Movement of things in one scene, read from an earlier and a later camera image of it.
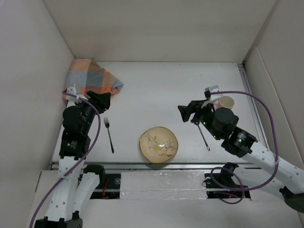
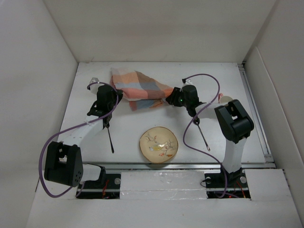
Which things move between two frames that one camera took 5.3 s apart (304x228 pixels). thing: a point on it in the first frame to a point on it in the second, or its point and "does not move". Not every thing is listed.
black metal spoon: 197,123 does not move
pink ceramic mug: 225,101 does not move
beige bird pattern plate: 158,145 does not move
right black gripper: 194,106 to 172,99
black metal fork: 107,124 does not move
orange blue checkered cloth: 90,77 to 142,92
